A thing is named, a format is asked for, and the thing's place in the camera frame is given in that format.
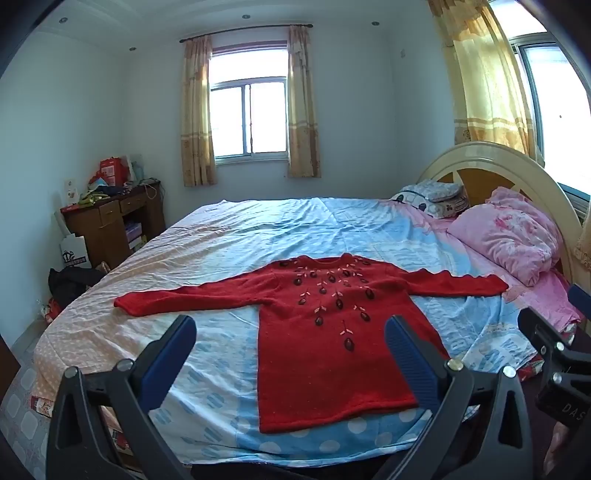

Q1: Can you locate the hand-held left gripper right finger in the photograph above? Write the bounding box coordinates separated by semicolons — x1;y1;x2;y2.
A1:
384;315;539;480

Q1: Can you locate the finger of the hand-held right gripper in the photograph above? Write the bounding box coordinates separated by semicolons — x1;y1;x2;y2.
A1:
517;307;591;370
569;284;591;321

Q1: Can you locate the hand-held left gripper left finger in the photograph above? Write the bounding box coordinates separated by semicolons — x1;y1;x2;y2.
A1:
46;315;198;480

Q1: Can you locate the red knitted sweater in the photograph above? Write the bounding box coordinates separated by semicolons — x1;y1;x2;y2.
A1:
114;253;509;435

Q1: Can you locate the pink floral quilt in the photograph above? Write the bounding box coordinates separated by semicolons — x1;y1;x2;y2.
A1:
447;187;565;286

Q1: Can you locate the black bag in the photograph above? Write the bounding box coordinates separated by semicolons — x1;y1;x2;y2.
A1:
48;265;107;308

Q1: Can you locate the red patterned bed sheet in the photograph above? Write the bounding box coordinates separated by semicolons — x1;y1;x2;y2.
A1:
28;357;548;462

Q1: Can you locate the purple box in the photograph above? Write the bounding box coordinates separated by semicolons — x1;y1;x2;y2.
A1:
124;222;147;252

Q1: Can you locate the bed with printed sheet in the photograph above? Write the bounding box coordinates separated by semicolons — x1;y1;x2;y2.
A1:
30;198;583;467

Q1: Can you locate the brown wooden desk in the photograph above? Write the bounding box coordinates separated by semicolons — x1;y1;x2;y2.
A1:
61;181;167;271

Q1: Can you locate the white paper bag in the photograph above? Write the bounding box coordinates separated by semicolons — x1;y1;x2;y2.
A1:
59;233;92;271

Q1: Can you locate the white panda print pillow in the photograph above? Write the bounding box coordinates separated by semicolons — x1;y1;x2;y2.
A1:
390;191;469;219

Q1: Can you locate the cream wooden headboard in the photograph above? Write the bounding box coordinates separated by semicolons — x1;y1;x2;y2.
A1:
416;142;585;282

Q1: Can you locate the grey floral pillow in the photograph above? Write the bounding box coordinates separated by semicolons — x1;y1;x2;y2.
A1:
401;180;463;202

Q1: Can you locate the large side window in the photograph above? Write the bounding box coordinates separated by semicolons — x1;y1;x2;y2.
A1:
489;0;591;217

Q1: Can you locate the red bag on desk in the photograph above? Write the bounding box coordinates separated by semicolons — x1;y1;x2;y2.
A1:
99;157;131;188

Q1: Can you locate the yellow patterned curtain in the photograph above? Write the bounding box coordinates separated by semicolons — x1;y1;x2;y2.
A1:
427;0;539;160

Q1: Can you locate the beige patterned curtain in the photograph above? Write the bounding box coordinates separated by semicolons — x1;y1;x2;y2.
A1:
180;36;218;188
287;25;321;178

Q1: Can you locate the sliding glass window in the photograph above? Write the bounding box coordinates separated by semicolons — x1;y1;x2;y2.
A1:
209;46;291;162

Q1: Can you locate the dark curtain rod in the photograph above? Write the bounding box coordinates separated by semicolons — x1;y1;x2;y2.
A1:
179;24;314;44

